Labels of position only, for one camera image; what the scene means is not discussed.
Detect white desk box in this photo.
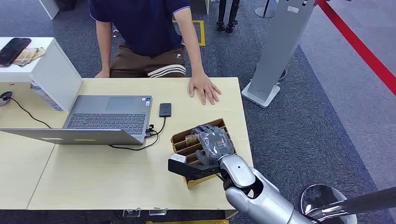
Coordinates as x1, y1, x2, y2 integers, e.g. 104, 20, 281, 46
0, 37, 83, 112

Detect red floor tape line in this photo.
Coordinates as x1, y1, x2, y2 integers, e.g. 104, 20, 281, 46
315, 0, 396, 97

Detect white furniture panel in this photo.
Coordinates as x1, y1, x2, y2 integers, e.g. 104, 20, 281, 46
38, 0, 60, 20

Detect grey standing kiosk panel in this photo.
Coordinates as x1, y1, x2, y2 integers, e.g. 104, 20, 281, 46
241, 0, 316, 109

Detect person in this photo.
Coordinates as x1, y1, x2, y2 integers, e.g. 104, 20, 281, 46
89, 0, 222, 106

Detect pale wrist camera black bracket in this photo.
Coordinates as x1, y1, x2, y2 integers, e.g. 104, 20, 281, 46
168, 154, 222, 182

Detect black drive cable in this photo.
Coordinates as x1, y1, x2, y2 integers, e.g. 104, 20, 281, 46
108, 117, 167, 152

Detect black external drive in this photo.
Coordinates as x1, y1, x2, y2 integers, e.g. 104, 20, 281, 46
159, 103, 172, 118

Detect round grey stand base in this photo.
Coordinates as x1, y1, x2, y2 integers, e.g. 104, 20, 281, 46
255, 0, 276, 19

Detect tan patterned card stack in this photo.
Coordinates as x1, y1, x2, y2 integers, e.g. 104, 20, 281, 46
13, 47, 46, 67

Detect chrome stanchion with pole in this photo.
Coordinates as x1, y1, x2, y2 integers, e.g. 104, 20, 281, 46
299, 184, 396, 224

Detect round grey desk grommet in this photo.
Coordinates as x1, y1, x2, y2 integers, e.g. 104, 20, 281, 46
0, 91, 15, 107

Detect black laptop power cable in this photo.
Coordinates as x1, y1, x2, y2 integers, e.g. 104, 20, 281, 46
6, 97, 53, 129

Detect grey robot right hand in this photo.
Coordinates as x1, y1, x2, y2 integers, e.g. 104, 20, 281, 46
191, 124, 236, 166

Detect black smartphone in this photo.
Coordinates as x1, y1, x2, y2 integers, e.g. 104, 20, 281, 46
0, 37, 32, 67

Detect black humanoid robot legs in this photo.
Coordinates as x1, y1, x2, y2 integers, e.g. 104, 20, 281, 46
216, 0, 241, 34

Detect person's left hand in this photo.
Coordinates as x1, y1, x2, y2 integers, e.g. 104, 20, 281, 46
188, 72, 222, 106

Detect grey open laptop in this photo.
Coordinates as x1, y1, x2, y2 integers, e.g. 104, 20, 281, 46
0, 95, 153, 146

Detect brown wooden slotted card tray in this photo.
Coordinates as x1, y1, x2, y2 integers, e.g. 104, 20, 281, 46
170, 118, 237, 189

